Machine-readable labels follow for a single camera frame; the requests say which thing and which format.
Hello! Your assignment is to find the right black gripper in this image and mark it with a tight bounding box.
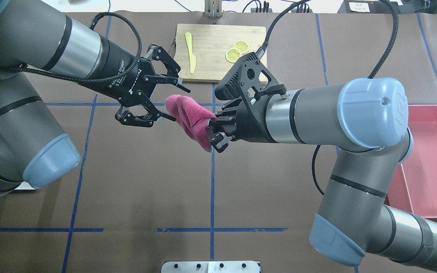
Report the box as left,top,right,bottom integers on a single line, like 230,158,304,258
207,96,276,153

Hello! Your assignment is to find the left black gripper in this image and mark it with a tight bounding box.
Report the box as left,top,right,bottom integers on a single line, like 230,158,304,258
86,36,191,127

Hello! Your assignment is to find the pink microfibre cloth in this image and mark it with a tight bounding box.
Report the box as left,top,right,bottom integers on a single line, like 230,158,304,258
165,94,216,152

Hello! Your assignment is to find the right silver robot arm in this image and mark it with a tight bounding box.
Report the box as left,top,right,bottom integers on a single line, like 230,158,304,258
207,78,437,272

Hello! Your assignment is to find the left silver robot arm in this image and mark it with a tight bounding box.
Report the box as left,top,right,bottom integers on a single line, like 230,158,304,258
0,0,190,197

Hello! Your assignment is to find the yellow plastic knife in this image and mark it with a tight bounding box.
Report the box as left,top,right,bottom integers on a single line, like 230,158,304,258
184,32,196,74

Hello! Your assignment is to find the front lemon slice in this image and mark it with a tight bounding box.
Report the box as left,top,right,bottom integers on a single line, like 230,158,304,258
224,47,242,63

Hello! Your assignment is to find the lemon slice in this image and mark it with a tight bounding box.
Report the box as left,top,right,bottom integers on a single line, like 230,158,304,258
233,40,250,54
224,47,242,63

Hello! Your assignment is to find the rear lemon slice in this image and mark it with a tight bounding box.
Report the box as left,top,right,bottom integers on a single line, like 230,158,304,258
233,40,250,54

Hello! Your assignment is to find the white towel rack stand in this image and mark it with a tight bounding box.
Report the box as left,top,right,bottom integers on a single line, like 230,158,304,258
14,181,37,191

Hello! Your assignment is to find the black box with label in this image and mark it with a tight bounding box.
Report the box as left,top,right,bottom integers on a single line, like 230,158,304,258
337,0,392,14

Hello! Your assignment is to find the pink plastic bin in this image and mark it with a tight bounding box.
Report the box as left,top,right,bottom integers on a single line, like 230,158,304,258
387,105,437,219

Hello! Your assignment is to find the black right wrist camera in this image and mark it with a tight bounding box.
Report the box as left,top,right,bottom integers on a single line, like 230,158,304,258
215,52,288,100

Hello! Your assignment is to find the black braided camera cable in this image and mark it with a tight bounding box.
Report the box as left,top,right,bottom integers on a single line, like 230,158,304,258
258,0,399,196

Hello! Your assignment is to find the aluminium frame post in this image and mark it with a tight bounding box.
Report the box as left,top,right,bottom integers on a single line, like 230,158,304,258
204,0,223,18

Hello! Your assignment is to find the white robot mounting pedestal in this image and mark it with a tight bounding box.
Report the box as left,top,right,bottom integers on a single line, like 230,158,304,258
161,260,262,273

